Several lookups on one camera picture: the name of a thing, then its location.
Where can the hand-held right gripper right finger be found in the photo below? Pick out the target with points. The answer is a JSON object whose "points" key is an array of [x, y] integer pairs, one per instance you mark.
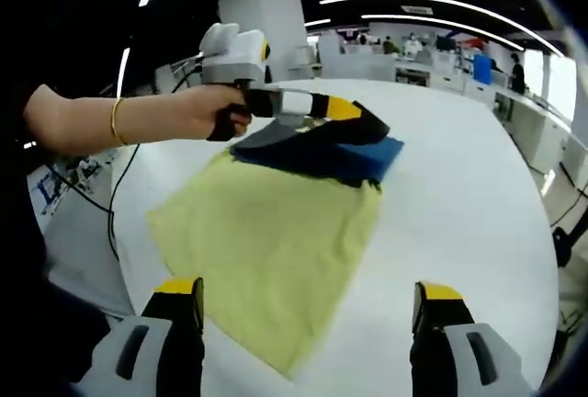
{"points": [[464, 360]]}

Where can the white square pillar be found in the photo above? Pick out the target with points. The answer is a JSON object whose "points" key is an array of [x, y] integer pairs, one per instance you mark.
{"points": [[280, 11]]}

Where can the yellow and blue garment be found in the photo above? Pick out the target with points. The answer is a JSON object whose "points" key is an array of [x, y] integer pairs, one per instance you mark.
{"points": [[275, 231]]}

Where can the person's dark clothing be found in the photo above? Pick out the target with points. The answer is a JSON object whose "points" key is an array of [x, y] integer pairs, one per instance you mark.
{"points": [[59, 337]]}

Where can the blue bin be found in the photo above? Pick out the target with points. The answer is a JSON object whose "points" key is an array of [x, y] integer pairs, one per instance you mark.
{"points": [[482, 68]]}

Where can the short ceiling light strip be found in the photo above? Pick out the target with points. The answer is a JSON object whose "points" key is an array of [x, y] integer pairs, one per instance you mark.
{"points": [[317, 23]]}

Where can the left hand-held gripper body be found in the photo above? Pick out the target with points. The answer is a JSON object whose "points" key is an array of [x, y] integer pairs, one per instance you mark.
{"points": [[239, 57]]}

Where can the person's left hand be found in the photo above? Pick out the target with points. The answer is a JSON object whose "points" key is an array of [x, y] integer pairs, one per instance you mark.
{"points": [[193, 112]]}

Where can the black tripod stand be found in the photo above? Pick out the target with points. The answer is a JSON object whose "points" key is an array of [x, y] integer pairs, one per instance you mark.
{"points": [[562, 245]]}

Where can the white lab counter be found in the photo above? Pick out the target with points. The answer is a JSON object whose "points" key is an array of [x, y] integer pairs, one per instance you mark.
{"points": [[367, 66], [535, 130]]}

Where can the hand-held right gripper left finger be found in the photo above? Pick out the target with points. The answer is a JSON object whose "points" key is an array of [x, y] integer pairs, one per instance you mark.
{"points": [[138, 360]]}

